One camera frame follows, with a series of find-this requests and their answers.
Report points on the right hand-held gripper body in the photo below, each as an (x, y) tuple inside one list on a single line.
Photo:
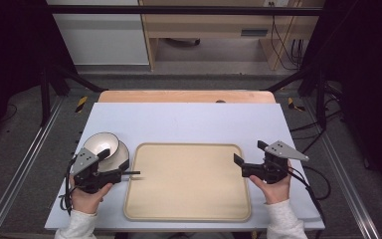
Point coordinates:
[(272, 167)]

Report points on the wooden desk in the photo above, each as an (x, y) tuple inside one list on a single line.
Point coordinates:
[(212, 25)]

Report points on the black metal stand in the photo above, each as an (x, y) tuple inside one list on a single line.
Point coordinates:
[(318, 96), (48, 96)]

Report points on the white cabinet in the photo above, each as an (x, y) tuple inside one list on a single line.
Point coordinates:
[(101, 36)]

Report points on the person's left hand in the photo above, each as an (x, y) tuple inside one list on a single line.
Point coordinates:
[(86, 200)]

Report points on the wooden table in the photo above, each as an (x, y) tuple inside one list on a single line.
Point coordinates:
[(185, 96)]

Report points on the dark curtain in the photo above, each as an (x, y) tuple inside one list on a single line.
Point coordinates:
[(10, 49), (368, 83)]

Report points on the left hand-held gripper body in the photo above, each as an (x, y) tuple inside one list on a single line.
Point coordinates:
[(87, 171)]

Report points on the white plate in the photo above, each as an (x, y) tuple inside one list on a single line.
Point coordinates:
[(121, 155)]

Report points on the yellow black tape piece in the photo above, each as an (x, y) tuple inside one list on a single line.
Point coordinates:
[(293, 104), (81, 103)]

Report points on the black metal crossbar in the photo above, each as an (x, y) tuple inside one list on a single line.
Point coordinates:
[(185, 10)]

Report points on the beige tray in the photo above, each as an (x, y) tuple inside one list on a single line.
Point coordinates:
[(187, 182)]

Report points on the white bowl with dark rim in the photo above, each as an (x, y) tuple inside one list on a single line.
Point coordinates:
[(101, 143)]

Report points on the person's right hand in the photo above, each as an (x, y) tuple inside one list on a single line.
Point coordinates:
[(276, 191)]

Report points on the aluminium rail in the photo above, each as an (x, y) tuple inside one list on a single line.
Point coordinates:
[(23, 166), (343, 172)]

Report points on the white board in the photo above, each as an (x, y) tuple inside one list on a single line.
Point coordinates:
[(185, 122)]

